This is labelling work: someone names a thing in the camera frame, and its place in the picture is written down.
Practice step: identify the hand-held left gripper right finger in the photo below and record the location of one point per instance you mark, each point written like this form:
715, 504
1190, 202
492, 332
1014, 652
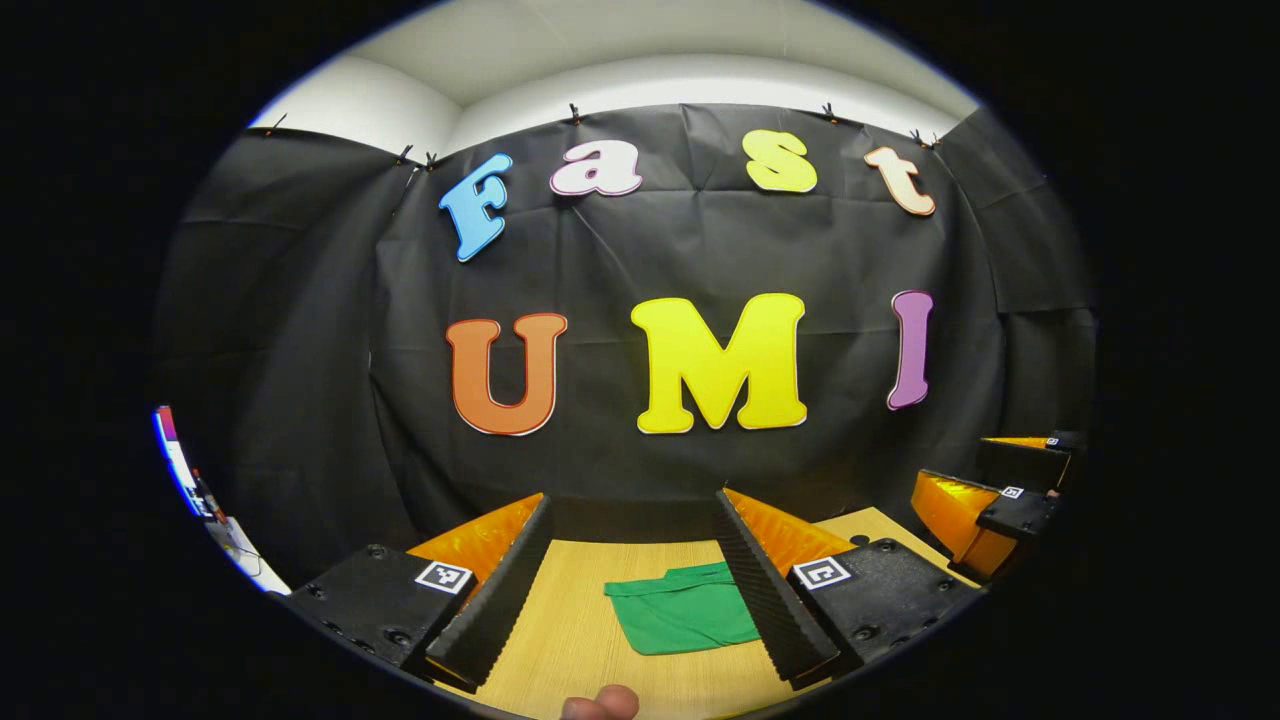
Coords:
760, 600

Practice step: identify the black backdrop cloth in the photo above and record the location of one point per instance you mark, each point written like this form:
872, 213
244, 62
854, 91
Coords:
600, 250

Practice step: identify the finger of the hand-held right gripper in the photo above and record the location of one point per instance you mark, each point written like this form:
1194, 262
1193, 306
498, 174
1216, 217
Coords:
1020, 465
960, 520

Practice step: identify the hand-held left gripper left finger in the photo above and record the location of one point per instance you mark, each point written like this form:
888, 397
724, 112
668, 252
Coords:
505, 600

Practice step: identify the green T-shirt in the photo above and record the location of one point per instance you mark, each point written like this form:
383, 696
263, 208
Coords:
680, 615

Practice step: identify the bright screen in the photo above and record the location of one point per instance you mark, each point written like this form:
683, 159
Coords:
172, 450

